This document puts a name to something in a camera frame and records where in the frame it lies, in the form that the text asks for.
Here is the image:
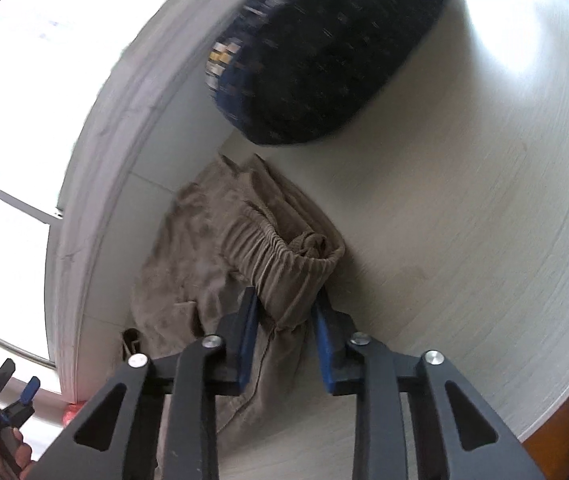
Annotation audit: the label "person's left hand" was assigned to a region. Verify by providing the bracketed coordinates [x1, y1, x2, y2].
[0, 432, 34, 480]

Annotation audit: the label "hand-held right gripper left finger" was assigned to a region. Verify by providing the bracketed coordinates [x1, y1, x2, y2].
[27, 287, 260, 480]

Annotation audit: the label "taupe pants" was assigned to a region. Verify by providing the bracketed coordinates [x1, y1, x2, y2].
[132, 154, 347, 480]

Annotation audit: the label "dark blue patterned cloth bag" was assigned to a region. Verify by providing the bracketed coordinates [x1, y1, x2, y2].
[206, 0, 453, 147]

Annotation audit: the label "window frame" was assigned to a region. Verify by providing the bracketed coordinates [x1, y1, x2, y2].
[0, 167, 65, 368]

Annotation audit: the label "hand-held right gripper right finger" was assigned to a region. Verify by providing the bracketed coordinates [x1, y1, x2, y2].
[313, 300, 547, 480]

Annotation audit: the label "red patterned cloth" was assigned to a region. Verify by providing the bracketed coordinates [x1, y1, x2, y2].
[61, 402, 84, 427]

